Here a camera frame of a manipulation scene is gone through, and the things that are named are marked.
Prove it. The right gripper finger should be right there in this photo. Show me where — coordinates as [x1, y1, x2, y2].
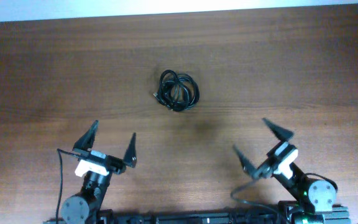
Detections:
[232, 145, 256, 179]
[262, 118, 294, 141]

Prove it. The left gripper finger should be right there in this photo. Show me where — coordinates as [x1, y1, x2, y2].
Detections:
[73, 120, 99, 152]
[123, 133, 137, 168]

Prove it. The black USB cable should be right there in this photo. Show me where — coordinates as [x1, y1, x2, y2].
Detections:
[153, 69, 200, 112]

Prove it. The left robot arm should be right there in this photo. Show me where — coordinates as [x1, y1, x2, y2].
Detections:
[55, 120, 137, 223]

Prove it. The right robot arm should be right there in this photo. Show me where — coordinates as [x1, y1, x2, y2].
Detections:
[230, 118, 338, 223]

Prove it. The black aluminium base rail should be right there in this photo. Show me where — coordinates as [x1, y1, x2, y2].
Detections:
[43, 205, 351, 224]

